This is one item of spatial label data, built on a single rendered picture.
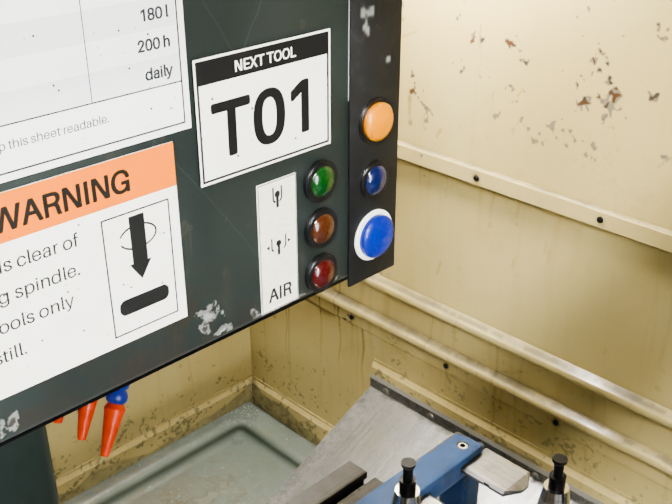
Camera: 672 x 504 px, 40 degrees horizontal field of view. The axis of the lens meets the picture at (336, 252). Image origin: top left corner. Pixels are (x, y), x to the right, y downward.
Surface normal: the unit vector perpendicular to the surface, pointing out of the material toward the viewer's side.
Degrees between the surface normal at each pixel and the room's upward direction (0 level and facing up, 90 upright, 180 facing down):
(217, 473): 0
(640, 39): 90
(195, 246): 90
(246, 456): 0
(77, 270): 90
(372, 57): 90
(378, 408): 24
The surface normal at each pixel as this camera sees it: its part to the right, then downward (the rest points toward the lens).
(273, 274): 0.70, 0.33
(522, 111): -0.71, 0.32
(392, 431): -0.29, -0.68
